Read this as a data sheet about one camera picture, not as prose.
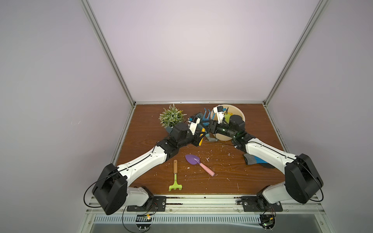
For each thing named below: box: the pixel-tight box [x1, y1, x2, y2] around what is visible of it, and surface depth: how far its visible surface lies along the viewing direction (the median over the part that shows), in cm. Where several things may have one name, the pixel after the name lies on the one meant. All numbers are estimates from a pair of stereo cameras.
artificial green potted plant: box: [158, 103, 187, 134], surface depth 92 cm
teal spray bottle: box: [204, 133, 219, 142], surface depth 99 cm
